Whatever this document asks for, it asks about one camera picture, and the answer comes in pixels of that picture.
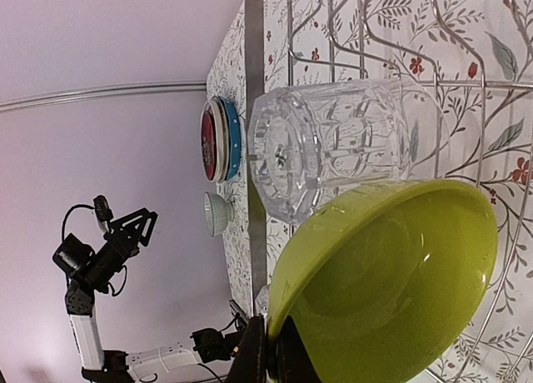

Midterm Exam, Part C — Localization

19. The dark red patterned plate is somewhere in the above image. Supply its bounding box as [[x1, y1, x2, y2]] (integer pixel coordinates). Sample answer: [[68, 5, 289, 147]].
[[201, 102, 217, 181]]

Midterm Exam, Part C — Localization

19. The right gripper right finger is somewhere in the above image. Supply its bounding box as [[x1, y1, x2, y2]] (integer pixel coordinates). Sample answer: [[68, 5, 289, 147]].
[[276, 316, 321, 383]]

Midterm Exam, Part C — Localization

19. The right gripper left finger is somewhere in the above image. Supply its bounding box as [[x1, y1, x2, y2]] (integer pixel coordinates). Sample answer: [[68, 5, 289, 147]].
[[225, 316, 267, 383]]

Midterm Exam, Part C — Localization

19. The lime green bowl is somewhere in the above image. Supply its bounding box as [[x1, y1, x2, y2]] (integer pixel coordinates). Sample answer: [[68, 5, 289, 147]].
[[267, 180, 498, 382]]

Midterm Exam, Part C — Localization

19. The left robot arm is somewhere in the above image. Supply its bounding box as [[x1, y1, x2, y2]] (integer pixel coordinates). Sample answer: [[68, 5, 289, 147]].
[[52, 208, 200, 382]]

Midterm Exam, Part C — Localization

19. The blue polka dot plate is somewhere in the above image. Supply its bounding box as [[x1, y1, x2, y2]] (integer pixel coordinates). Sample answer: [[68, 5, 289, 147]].
[[220, 97, 242, 181]]

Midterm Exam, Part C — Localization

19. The white small bowl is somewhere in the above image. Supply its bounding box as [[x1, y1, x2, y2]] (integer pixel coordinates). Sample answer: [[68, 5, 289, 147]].
[[203, 191, 234, 237]]

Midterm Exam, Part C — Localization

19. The floral tablecloth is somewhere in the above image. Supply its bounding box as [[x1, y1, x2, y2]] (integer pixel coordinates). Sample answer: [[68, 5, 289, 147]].
[[205, 0, 533, 383]]

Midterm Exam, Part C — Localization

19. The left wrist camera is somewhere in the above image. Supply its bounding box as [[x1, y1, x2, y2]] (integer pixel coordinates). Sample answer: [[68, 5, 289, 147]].
[[52, 233, 94, 276]]

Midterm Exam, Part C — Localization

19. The wire dish rack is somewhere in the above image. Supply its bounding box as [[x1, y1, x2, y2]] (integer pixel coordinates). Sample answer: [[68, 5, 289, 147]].
[[242, 0, 533, 383]]

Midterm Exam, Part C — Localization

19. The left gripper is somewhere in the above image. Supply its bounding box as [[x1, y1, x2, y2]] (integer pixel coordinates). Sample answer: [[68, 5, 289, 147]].
[[82, 208, 158, 283]]

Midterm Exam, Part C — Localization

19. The white cream plate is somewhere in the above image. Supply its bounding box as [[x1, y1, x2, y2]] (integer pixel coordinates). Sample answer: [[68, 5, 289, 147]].
[[210, 97, 230, 182]]

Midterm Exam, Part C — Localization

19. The clear glass cup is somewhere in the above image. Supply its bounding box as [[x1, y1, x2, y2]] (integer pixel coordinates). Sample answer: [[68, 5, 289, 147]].
[[247, 79, 450, 224], [254, 285, 270, 316]]

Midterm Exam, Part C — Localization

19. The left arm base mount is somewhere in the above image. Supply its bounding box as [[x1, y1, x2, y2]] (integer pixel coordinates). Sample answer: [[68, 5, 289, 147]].
[[191, 328, 243, 364]]

